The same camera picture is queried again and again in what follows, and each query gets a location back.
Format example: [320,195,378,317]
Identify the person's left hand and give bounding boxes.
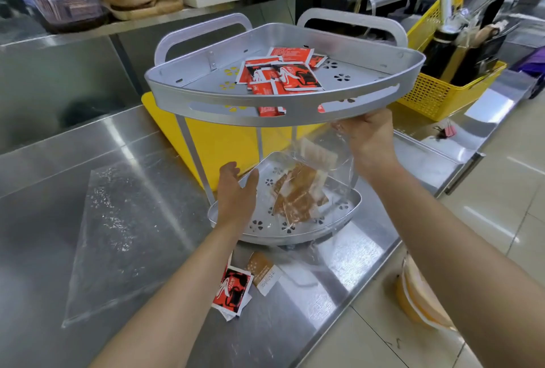
[216,162,259,232]

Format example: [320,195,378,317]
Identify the person's right hand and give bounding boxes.
[336,108,401,181]

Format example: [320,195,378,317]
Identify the clear plastic bag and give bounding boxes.
[61,148,206,330]
[238,124,363,280]

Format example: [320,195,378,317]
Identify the brown sugar packets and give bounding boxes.
[272,137,339,226]

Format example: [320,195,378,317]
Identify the red sauce packets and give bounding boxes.
[234,46,329,118]

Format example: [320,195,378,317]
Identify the grey two-tier corner rack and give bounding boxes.
[144,7,427,250]

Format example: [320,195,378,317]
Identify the person's left forearm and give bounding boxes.
[89,214,252,368]

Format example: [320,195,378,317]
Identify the person's right forearm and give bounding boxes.
[368,163,545,368]

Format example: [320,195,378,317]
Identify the yellow cutting board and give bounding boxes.
[141,91,325,192]

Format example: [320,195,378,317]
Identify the red binder clip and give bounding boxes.
[434,122,458,141]

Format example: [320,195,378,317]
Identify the yellow plastic basket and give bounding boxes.
[397,0,509,123]

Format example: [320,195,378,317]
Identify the black condiment holder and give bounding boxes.
[421,0,510,88]

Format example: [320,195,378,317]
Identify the yellow bucket with liner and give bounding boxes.
[395,254,459,333]

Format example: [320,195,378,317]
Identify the purple cloth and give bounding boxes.
[510,45,545,101]

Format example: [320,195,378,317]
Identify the stainless steel shelf rack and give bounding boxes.
[0,0,299,51]

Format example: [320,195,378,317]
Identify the clear container with brown packets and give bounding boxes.
[14,0,103,26]

